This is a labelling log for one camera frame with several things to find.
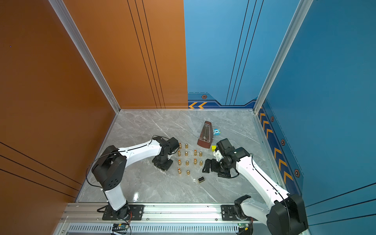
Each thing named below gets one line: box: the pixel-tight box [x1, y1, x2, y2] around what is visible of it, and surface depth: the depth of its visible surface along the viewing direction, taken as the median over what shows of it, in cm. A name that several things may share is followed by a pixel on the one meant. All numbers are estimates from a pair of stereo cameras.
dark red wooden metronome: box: [196, 120, 214, 149], surface depth 95 cm
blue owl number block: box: [212, 128, 222, 136], surface depth 107 cm
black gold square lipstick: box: [197, 175, 206, 184], surface depth 84 cm
